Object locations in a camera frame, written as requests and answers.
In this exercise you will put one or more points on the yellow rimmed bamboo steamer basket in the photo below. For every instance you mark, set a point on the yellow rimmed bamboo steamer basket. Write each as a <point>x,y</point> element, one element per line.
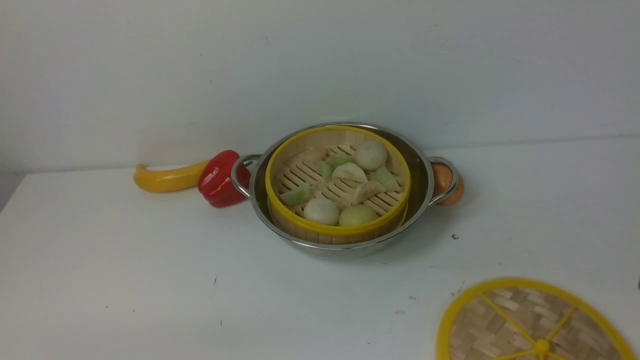
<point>286,169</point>

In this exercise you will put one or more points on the yellow woven bamboo steamer lid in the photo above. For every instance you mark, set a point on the yellow woven bamboo steamer lid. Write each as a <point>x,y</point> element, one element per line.
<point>523,319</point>

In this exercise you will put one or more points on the stainless steel pot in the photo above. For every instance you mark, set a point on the stainless steel pot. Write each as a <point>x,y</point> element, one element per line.
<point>424,182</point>

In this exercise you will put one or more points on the green dumpling centre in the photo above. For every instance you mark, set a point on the green dumpling centre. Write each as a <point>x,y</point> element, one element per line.
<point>326,171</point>

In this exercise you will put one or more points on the green dumpling near pink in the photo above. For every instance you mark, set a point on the green dumpling near pink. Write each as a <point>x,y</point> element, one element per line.
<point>336,160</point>

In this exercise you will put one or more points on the pink tinted dumpling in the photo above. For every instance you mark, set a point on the pink tinted dumpling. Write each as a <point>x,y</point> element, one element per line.
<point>315,154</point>

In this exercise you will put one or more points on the green dumpling left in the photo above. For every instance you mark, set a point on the green dumpling left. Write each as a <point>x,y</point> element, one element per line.
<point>297,196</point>

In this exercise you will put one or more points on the white crescent dumpling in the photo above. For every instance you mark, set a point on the white crescent dumpling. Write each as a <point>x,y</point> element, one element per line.
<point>350,171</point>

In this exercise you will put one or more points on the white pleated dumpling lower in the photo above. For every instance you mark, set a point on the white pleated dumpling lower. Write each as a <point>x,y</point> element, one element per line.
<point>366,190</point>

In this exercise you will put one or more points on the pale green bun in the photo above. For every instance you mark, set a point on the pale green bun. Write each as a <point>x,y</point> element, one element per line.
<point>357,215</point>

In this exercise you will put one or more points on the round white bun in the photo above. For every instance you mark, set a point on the round white bun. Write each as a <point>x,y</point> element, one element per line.
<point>371,155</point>

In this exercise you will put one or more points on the green dumpling right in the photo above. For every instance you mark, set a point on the green dumpling right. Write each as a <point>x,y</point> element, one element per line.
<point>387,180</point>

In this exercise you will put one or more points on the red bell pepper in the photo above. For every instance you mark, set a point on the red bell pepper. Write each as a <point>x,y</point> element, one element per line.
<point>215,184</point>

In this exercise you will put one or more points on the orange round fruit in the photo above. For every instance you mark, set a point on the orange round fruit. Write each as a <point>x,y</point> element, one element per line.
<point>442,181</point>

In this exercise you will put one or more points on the yellow squash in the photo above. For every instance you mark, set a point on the yellow squash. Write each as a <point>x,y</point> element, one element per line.
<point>168,181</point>

